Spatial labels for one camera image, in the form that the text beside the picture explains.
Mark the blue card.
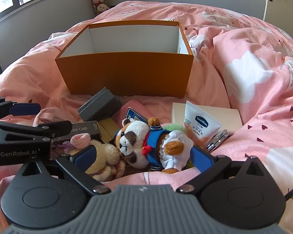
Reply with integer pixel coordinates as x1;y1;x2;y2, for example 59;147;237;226
125;107;149;125

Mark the pink pouch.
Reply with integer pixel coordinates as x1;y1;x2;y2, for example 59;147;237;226
15;107;64;128

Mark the green pompom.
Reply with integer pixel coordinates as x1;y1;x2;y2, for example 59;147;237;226
162;123;186;137

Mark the grey gift box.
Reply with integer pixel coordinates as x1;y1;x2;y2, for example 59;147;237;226
78;87;122;122

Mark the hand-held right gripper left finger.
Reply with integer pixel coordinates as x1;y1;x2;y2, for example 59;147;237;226
54;145;111;196

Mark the cream door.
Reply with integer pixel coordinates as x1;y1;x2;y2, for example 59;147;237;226
264;0;293;43

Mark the silver nail clipper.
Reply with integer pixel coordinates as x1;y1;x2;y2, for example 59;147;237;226
203;130;231;153

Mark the gold box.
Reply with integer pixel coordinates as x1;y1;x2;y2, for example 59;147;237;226
98;117;121;144

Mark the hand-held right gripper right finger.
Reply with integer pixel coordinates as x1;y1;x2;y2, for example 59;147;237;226
176;145;233;197

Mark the cream crochet bunny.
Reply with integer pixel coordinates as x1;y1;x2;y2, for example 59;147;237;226
63;133;126;182

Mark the pink card holder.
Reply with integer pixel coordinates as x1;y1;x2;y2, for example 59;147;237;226
112;99;144;127

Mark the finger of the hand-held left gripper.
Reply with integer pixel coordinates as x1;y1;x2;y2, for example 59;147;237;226
0;120;73;143
0;97;41;121

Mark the black card box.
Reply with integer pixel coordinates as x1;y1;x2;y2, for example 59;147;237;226
51;120;102;147

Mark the white lotion tube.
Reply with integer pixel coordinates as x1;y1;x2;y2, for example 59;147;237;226
183;101;222;147

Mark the red panda sailor plush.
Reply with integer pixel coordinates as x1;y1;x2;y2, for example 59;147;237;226
113;117;194;174

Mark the orange cardboard box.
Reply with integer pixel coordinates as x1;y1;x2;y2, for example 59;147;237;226
55;20;194;98

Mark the beige flat box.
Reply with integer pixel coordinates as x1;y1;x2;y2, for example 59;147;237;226
171;102;244;137

